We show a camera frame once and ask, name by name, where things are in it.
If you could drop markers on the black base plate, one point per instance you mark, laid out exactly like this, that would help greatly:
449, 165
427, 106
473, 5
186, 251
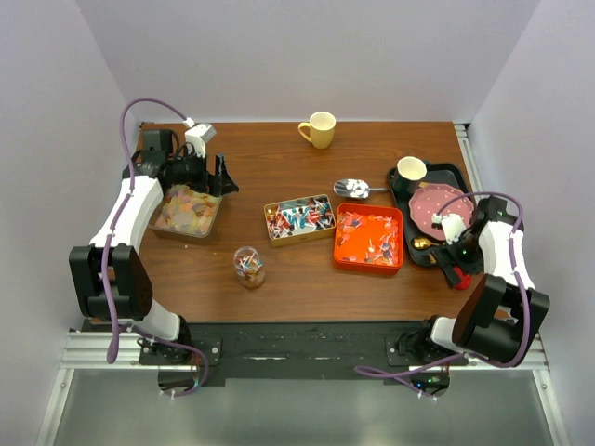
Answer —
318, 350

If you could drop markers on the gold spoon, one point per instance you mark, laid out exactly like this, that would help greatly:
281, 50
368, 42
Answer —
423, 243

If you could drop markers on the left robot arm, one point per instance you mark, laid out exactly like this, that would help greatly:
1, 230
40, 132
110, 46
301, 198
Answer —
109, 279

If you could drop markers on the pink dotted plate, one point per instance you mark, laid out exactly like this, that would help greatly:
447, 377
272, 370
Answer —
429, 199

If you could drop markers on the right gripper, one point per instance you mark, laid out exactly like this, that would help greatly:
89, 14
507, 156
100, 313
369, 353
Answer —
450, 252

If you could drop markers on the black serving tray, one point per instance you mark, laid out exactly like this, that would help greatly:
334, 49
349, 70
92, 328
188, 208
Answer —
441, 183

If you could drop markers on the dark green cup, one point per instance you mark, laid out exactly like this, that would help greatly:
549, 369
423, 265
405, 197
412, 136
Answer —
409, 172

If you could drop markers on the red jar lid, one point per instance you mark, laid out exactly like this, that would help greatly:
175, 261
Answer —
465, 282

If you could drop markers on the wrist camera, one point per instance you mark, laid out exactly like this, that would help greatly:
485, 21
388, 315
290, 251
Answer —
452, 225
199, 135

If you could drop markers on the orange tray of candies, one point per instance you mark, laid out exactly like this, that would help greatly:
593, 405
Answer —
368, 239

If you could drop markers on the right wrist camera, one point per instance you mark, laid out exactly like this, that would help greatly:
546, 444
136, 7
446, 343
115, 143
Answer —
452, 225

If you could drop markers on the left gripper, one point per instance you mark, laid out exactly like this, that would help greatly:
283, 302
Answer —
220, 183

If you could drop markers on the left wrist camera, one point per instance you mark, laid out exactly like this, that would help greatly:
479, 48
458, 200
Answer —
199, 135

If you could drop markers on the silver tin of gummies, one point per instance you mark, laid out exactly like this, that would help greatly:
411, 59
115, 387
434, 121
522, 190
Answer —
185, 213

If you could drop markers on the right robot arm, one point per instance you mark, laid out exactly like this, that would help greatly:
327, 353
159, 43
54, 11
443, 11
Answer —
503, 314

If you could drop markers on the gold tin of lollipops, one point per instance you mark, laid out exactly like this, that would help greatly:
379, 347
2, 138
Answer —
299, 220

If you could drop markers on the clear plastic jar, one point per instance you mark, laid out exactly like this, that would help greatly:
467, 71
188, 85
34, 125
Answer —
249, 267

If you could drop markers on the yellow mug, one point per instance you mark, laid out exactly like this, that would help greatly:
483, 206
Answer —
319, 130

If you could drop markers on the aluminium rail frame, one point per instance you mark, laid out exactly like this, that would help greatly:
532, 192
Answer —
99, 404

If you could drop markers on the metal scoop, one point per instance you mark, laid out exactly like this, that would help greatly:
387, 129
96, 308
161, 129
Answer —
356, 189

